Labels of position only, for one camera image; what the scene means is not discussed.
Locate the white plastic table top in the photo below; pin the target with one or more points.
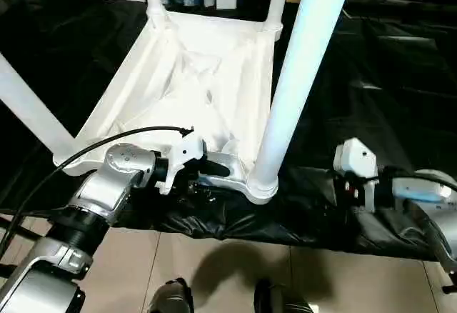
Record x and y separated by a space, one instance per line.
200 84

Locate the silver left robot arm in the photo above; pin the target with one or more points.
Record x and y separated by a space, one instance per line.
100 199

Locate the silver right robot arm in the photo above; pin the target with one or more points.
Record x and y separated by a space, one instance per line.
428 206

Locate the black work mat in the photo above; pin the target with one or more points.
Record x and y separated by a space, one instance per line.
385 98

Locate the black left robot foot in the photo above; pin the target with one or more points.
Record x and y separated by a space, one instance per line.
171 299

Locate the black metal stand leg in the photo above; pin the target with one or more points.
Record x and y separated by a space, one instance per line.
14 245
450 281

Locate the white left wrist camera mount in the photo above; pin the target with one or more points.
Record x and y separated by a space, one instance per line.
186 152

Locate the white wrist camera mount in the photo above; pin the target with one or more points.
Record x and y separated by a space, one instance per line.
355 159
186 152

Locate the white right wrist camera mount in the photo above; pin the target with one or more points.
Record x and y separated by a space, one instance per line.
355 159

